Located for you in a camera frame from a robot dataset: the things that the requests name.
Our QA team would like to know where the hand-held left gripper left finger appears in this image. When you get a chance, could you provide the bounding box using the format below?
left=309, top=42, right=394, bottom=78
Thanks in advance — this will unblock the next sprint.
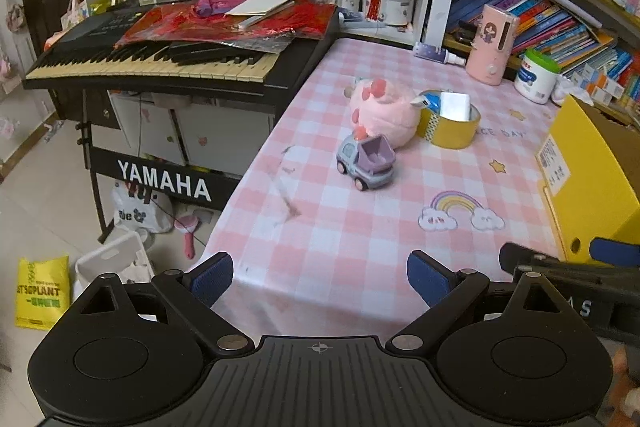
left=75, top=252, right=253, bottom=355

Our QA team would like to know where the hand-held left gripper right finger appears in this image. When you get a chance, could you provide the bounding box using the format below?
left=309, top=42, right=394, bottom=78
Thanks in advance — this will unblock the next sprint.
left=385, top=249, right=566, bottom=353

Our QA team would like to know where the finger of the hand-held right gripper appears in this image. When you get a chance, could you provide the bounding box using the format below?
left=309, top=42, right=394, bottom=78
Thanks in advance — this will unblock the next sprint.
left=500, top=242, right=567, bottom=280
left=589, top=237, right=640, bottom=264

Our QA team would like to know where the yellow cardboard box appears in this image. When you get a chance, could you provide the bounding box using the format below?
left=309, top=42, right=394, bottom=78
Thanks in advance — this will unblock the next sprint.
left=535, top=94, right=640, bottom=265

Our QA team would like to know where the grey purple toy truck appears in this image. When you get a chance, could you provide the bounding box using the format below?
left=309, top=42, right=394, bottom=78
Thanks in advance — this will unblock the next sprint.
left=336, top=129, right=398, bottom=192

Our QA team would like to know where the yellow tape roll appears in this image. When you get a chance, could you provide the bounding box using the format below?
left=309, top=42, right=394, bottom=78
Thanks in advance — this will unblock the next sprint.
left=416, top=90, right=482, bottom=148

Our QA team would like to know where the pink plush toy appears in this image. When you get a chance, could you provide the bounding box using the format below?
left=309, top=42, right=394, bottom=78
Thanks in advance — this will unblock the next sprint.
left=344, top=77, right=422, bottom=150

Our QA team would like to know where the person's right hand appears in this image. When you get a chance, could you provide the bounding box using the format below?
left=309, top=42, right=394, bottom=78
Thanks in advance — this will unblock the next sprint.
left=612, top=347, right=640, bottom=414

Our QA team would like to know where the pink hair brush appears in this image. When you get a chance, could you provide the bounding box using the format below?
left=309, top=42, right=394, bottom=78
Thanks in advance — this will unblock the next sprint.
left=174, top=214, right=200, bottom=259

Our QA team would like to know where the pink checked tablecloth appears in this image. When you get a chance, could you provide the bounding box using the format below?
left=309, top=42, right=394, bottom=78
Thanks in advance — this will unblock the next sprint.
left=192, top=38, right=601, bottom=338

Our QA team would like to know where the white printed plastic bag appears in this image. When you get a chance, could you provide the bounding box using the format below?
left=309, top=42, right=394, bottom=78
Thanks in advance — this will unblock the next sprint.
left=112, top=182, right=173, bottom=234

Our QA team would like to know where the white plastic basket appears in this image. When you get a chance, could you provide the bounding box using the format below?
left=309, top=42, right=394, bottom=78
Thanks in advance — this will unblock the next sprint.
left=75, top=231, right=156, bottom=289

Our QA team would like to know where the black keyboard stand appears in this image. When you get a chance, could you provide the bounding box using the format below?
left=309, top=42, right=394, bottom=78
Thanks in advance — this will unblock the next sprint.
left=75, top=89, right=236, bottom=244

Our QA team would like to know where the white drawer cabinet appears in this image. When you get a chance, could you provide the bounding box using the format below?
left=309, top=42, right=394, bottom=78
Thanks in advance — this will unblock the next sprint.
left=107, top=92, right=276, bottom=178

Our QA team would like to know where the white orange medicine box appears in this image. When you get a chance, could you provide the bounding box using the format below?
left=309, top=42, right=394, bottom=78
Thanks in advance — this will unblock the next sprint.
left=585, top=63, right=626, bottom=88
left=570, top=74, right=623, bottom=101

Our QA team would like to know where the yellow plastic bag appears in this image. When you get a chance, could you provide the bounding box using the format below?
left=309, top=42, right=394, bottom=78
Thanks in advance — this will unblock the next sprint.
left=14, top=254, right=71, bottom=332

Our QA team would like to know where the white jar green lid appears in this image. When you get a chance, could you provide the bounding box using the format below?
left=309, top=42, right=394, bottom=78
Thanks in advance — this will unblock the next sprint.
left=514, top=48, right=561, bottom=105

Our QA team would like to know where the pink humidifier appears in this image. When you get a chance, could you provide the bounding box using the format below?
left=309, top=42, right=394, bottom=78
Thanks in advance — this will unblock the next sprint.
left=465, top=3, right=521, bottom=86

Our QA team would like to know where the black electronic keyboard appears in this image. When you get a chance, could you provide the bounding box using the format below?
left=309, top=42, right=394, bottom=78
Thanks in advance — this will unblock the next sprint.
left=22, top=0, right=341, bottom=98

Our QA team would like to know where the long row of colourful books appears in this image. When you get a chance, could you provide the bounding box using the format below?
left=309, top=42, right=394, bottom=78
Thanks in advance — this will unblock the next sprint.
left=445, top=0, right=640, bottom=108

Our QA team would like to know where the red foil paper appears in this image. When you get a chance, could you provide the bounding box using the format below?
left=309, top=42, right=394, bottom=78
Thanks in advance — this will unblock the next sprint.
left=120, top=0, right=338, bottom=45

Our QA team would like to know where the magenta foil bag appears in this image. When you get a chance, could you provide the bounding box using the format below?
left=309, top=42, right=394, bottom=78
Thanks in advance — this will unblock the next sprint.
left=195, top=0, right=256, bottom=18

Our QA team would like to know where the dark wooden cabinet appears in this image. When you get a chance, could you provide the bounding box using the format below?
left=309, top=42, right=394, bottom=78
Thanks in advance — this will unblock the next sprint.
left=15, top=0, right=121, bottom=128

